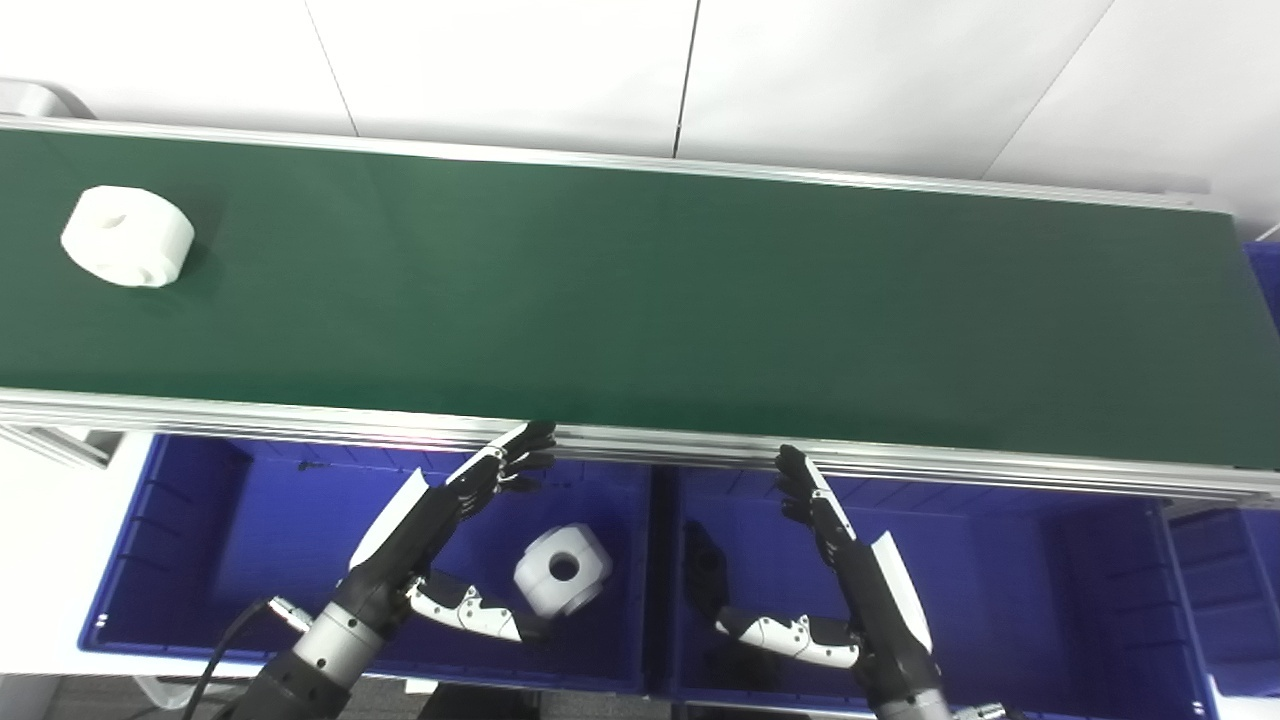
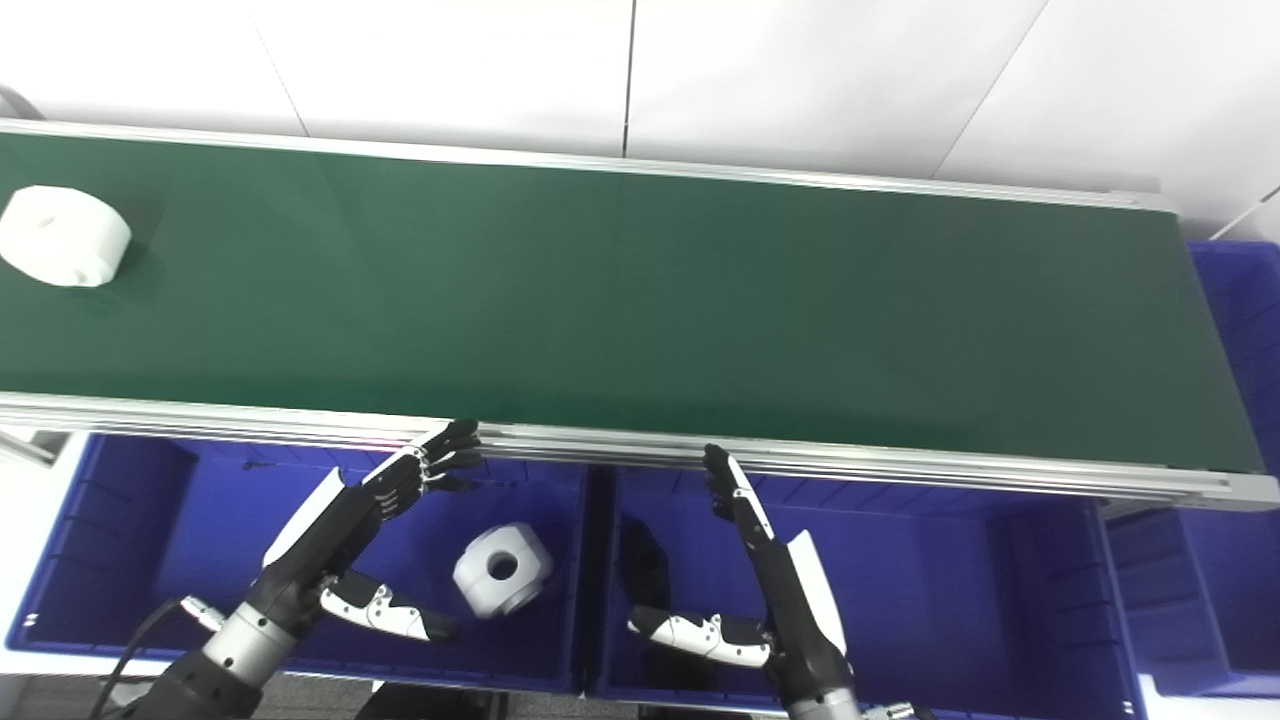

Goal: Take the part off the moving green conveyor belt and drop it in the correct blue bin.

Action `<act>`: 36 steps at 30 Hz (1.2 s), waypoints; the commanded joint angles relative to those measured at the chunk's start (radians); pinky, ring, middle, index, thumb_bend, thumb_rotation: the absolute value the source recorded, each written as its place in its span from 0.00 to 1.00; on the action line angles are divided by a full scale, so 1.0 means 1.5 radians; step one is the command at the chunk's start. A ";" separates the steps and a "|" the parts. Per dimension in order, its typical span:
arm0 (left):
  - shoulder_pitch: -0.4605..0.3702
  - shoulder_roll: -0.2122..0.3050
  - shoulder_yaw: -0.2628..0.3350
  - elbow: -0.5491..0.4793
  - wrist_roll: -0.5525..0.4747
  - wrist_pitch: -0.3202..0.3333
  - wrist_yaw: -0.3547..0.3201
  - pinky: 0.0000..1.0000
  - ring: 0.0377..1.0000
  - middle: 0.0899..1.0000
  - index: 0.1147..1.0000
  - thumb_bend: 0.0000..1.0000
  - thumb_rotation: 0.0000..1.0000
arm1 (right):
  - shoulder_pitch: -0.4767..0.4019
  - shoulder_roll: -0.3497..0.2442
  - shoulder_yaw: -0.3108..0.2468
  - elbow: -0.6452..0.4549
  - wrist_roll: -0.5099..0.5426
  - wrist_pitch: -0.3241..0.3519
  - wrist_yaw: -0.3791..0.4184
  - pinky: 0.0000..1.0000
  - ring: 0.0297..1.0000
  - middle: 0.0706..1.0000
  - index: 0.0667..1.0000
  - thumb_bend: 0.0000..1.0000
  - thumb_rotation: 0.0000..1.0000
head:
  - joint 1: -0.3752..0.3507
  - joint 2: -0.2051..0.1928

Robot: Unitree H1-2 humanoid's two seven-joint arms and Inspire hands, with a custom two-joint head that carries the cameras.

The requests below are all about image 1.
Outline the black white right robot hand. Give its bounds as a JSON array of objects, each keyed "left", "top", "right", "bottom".
[{"left": 714, "top": 444, "right": 947, "bottom": 703}]

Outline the grey conveyor end cover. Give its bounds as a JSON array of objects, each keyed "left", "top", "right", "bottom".
[{"left": 0, "top": 78, "right": 97, "bottom": 122}]

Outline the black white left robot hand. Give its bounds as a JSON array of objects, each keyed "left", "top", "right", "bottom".
[{"left": 336, "top": 421, "right": 557, "bottom": 644}]

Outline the blue plastic bin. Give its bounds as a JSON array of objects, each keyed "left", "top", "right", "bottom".
[
  {"left": 650, "top": 467, "right": 1217, "bottom": 720},
  {"left": 1165, "top": 505, "right": 1280, "bottom": 701},
  {"left": 1243, "top": 240, "right": 1280, "bottom": 333},
  {"left": 78, "top": 432, "right": 657, "bottom": 697}
]

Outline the aluminium conveyor leg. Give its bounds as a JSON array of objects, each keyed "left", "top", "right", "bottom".
[{"left": 0, "top": 424, "right": 114, "bottom": 471}]

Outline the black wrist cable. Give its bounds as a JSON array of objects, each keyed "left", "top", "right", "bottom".
[{"left": 180, "top": 596, "right": 313, "bottom": 720}]

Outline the green conveyor with aluminium frame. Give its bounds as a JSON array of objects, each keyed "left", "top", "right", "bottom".
[{"left": 0, "top": 115, "right": 1280, "bottom": 506}]

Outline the white cylindrical part with hole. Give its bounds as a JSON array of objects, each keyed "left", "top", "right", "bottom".
[
  {"left": 514, "top": 523, "right": 613, "bottom": 619},
  {"left": 60, "top": 186, "right": 196, "bottom": 289}
]

